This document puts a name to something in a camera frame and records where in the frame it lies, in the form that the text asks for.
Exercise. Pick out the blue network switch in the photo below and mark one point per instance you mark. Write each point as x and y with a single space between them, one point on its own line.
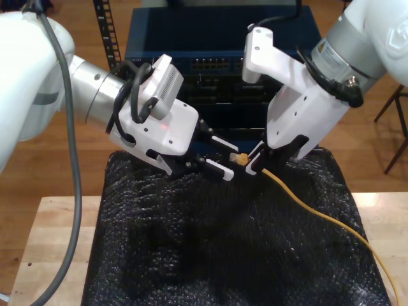
207 32

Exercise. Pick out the black rack server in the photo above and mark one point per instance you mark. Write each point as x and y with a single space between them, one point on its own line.
216 89

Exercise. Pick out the blue flat rack unit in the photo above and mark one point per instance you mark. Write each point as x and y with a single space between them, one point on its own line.
248 145

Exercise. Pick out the dark wooden chair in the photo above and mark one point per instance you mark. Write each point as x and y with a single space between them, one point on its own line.
398 108

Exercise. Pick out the black bubble wrap mat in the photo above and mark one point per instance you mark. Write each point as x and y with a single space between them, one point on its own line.
207 239

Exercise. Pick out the small white edge piece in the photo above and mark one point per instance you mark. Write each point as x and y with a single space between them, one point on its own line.
4 296

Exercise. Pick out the black perforated rack post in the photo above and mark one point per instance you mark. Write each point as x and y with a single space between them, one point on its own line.
108 32

